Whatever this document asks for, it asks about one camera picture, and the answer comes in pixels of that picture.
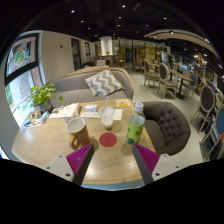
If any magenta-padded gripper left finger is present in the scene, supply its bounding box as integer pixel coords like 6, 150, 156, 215
44, 143, 95, 187

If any dark framed window with posters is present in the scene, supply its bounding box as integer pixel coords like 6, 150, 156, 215
3, 32, 44, 128

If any clear plastic cup with straw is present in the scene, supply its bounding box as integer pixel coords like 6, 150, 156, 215
97, 96, 116, 131

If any clear bottle with green label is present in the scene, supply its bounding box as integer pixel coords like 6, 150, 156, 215
125, 101, 147, 146

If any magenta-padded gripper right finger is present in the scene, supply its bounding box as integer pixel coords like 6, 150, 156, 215
132, 143, 183, 187

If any small white blue box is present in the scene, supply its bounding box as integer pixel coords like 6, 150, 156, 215
82, 103, 99, 113

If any dark grey tufted armchair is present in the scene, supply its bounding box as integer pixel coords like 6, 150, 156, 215
141, 100, 192, 157

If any grey curved sofa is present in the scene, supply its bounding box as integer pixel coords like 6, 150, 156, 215
46, 65, 135, 108

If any white paper sheet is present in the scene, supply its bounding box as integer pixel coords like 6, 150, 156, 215
79, 108, 124, 122

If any white round column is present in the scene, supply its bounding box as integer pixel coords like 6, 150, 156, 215
100, 35, 114, 57

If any grey white chevron pillow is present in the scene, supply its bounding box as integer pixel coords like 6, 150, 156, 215
84, 68, 125, 98

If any flat round red coaster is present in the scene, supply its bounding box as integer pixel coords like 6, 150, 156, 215
98, 132, 118, 148

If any orange mug with white inside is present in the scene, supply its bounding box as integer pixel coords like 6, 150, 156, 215
65, 117, 92, 151

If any yellow card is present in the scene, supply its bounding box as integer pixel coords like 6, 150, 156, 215
115, 98, 132, 109

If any green potted plant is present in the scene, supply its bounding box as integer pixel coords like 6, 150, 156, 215
26, 82, 64, 113

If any dark pedestal dining table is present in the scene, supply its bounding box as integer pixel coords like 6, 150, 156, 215
169, 69, 194, 100

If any group of ceiling spotlights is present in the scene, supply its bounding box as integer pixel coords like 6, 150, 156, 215
69, 3, 209, 43

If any light blue packet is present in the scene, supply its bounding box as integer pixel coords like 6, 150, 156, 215
39, 110, 51, 125

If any white printed tissue box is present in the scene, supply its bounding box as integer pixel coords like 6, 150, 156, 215
49, 102, 82, 123

